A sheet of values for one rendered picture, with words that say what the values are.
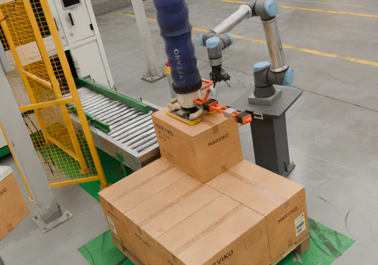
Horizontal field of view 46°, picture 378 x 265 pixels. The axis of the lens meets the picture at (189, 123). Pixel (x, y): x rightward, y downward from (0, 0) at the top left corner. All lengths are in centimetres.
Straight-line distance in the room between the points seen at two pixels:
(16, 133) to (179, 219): 166
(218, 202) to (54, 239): 169
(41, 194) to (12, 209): 93
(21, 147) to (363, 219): 283
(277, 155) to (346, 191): 65
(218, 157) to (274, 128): 76
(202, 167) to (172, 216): 44
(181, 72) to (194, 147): 55
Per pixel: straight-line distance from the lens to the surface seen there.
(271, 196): 308
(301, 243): 339
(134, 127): 440
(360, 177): 417
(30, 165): 411
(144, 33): 685
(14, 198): 335
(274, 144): 396
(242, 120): 291
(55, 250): 407
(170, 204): 318
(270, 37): 349
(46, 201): 430
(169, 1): 304
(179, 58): 316
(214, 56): 289
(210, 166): 329
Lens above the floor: 242
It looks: 27 degrees down
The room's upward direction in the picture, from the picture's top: 12 degrees counter-clockwise
